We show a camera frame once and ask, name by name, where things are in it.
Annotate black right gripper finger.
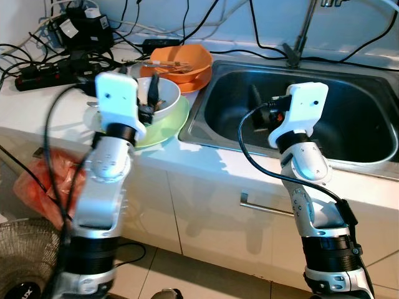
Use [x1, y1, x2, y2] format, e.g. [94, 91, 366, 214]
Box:
[251, 84, 266, 122]

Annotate white bowl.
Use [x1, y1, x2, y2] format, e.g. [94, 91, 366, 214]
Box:
[134, 76, 181, 122]

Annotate green plate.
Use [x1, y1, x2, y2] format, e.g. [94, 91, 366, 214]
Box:
[84, 93, 191, 150]

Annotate white kitchen cabinet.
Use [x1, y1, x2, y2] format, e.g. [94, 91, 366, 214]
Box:
[0, 128, 399, 293]

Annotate long silver utensil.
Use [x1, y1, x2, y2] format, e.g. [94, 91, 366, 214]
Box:
[122, 58, 194, 73]

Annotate orange plate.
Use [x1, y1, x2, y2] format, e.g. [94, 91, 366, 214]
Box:
[140, 62, 213, 94]

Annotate black power adapter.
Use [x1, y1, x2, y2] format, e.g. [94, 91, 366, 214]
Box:
[142, 39, 181, 52]

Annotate orange bowl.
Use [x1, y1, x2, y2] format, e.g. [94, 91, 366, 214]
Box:
[150, 44, 213, 85]

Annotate stainless steel sink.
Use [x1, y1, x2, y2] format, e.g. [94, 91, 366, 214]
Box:
[178, 53, 399, 181]

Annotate metal faucet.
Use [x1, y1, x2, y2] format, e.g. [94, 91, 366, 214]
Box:
[282, 0, 337, 68]

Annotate black electronics box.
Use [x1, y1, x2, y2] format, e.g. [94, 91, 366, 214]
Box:
[53, 6, 116, 50]

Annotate black power strip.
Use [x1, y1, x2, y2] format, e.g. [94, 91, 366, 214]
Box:
[14, 62, 94, 93]

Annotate orange plastic bag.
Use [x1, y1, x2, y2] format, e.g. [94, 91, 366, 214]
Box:
[16, 148, 94, 231]

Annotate floor fan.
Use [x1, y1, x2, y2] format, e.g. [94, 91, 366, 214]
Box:
[0, 218, 63, 299]

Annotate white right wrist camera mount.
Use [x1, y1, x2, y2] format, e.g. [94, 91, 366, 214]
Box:
[269, 83, 329, 148]

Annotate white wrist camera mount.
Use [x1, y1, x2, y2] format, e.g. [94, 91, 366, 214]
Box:
[269, 83, 329, 148]
[95, 72, 147, 141]

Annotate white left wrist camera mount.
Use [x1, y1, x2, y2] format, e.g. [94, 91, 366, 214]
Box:
[95, 72, 147, 141]

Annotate black wall cable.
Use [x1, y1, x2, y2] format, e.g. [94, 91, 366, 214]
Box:
[248, 0, 299, 57]

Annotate silver cabinet handle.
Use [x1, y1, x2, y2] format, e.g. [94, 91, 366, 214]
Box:
[240, 193, 294, 217]

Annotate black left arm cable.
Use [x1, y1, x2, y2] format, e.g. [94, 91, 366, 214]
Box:
[41, 84, 100, 293]

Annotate black floor cable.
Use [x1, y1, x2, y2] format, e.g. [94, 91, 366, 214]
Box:
[115, 242, 147, 265]

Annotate white hose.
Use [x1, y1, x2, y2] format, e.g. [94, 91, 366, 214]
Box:
[368, 0, 399, 14]

